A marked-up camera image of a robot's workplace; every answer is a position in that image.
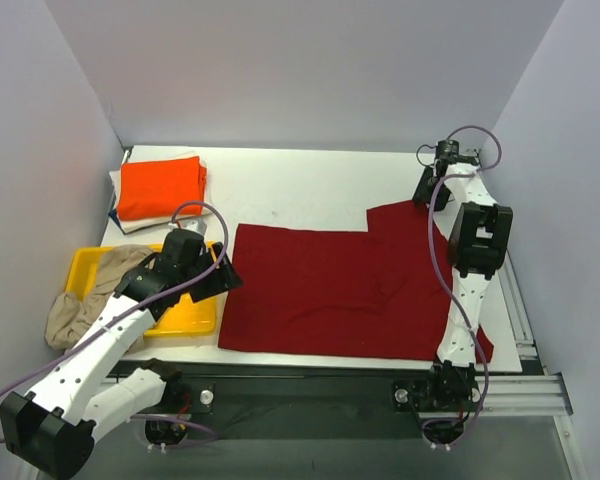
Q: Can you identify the dark red t shirt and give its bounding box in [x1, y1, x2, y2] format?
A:
[217, 199, 495, 364]

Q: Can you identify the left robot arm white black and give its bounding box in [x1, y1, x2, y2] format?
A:
[0, 228, 242, 479]

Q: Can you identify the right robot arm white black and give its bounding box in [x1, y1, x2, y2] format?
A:
[412, 139, 513, 408]

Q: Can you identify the yellow plastic tray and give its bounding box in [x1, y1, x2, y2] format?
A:
[65, 245, 216, 338]

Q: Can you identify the folded orange t shirt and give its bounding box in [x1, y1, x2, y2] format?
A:
[116, 156, 207, 221]

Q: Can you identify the folded navy t shirt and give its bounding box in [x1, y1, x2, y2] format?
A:
[108, 209, 120, 226]

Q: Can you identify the crumpled beige t shirt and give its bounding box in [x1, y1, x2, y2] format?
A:
[44, 245, 153, 350]

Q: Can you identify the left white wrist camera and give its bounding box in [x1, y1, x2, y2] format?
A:
[181, 218, 207, 237]

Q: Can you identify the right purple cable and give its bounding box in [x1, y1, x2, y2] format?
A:
[422, 124, 503, 446]

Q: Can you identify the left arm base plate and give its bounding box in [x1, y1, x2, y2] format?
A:
[139, 379, 216, 415]

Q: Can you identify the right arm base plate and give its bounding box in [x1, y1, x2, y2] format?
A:
[392, 378, 480, 413]

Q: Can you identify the aluminium frame rail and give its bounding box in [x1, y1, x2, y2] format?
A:
[34, 372, 574, 420]

